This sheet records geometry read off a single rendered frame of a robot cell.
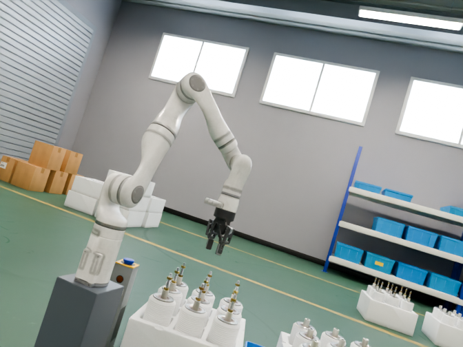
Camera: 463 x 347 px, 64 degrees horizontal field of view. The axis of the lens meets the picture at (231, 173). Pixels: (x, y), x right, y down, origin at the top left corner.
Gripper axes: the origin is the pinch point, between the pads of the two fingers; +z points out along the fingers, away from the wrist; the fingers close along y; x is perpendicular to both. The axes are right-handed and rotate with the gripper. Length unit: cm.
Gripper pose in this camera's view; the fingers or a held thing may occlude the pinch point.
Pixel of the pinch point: (213, 248)
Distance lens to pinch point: 132.4
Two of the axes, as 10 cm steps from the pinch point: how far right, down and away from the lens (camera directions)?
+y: -5.5, -1.1, 8.3
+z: -3.0, 9.5, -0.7
